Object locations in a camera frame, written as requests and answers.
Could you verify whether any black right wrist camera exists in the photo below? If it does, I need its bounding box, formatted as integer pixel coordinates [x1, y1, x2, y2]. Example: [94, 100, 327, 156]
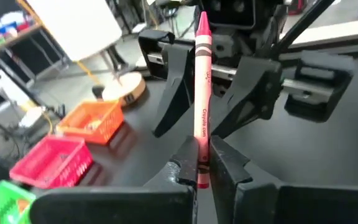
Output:
[201, 0, 257, 30]

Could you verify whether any black frame wooden shelf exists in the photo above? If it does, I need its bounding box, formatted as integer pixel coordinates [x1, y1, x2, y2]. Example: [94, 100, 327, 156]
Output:
[0, 9, 71, 91]

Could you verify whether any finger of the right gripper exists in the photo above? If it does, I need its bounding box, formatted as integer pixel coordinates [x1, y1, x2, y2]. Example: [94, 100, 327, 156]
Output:
[211, 55, 283, 140]
[152, 42, 196, 139]

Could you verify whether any orange cable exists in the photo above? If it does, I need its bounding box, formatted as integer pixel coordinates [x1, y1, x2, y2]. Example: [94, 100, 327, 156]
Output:
[16, 0, 102, 86]

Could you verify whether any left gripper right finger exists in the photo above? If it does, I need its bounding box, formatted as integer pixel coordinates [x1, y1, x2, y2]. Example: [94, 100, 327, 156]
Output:
[209, 135, 358, 224]

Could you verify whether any green plastic basket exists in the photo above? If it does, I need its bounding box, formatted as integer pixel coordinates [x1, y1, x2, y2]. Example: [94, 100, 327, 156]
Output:
[0, 179, 37, 224]

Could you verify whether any red plastic basket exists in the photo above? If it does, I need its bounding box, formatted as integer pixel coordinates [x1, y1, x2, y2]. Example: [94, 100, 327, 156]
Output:
[9, 134, 94, 190]

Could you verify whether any orange plastic basket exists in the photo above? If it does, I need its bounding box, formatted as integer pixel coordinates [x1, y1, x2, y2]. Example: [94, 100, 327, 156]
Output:
[56, 99, 126, 146]

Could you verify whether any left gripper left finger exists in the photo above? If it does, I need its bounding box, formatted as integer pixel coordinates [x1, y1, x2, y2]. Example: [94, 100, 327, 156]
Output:
[29, 136, 200, 224]

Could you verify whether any red crayon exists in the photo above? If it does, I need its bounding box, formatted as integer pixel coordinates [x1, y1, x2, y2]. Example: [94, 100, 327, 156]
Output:
[193, 11, 213, 190]

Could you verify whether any yellow cable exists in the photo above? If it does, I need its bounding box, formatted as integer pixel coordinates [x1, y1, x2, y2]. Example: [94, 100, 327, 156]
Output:
[42, 111, 55, 135]

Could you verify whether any white shade wooden base lamp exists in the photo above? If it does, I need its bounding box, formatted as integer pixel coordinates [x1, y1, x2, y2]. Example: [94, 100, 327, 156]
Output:
[26, 0, 148, 108]

